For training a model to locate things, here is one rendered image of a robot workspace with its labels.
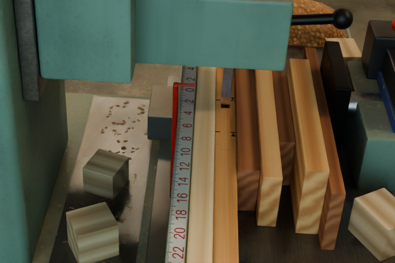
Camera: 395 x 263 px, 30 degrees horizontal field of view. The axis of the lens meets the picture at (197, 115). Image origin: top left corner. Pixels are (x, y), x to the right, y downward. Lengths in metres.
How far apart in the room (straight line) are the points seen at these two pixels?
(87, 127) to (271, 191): 0.36
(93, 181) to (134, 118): 0.16
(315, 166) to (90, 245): 0.25
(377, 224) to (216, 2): 0.23
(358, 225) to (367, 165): 0.07
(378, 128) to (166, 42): 0.21
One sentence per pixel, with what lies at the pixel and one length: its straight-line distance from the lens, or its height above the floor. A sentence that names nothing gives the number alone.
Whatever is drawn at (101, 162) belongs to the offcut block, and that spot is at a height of 0.83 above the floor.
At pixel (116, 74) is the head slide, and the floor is 1.01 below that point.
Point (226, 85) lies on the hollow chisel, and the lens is 0.71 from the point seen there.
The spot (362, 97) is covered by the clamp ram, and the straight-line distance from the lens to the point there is 0.73.
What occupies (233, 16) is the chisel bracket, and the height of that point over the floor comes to 1.05.
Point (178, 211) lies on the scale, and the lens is 0.58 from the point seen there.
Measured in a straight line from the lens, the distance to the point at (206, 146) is 0.65.
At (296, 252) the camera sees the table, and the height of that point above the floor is 0.90.
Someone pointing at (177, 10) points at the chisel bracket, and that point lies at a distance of 0.64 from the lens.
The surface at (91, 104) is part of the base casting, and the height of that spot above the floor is 0.80.
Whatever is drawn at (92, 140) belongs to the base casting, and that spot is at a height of 0.80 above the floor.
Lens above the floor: 1.34
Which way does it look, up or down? 35 degrees down
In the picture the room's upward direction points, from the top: 3 degrees clockwise
